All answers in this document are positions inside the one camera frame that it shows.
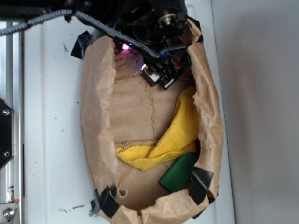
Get black tape strip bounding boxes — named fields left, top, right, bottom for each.
left=71, top=30, right=105, bottom=60
left=189, top=167, right=214, bottom=205
left=90, top=185, right=120, bottom=219

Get black octagonal mount plate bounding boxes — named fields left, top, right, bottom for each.
left=0, top=99, right=14, bottom=170

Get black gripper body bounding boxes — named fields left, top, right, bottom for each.
left=53, top=0, right=190, bottom=68

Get black tape strip left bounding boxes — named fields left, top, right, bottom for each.
left=90, top=185, right=120, bottom=219

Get green rectangular block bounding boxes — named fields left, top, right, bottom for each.
left=159, top=153, right=198, bottom=193

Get black tape strip far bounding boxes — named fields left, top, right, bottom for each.
left=71, top=30, right=105, bottom=60

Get black tape strip right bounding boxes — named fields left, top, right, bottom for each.
left=189, top=167, right=214, bottom=205

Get aluminium frame rail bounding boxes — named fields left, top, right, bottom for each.
left=0, top=31, right=24, bottom=224

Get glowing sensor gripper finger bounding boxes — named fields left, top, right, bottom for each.
left=118, top=42, right=131, bottom=51
left=141, top=65, right=184, bottom=89

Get yellow knitted cloth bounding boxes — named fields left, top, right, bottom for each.
left=116, top=85, right=201, bottom=171

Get brown paper bag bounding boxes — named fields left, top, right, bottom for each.
left=80, top=19, right=224, bottom=224

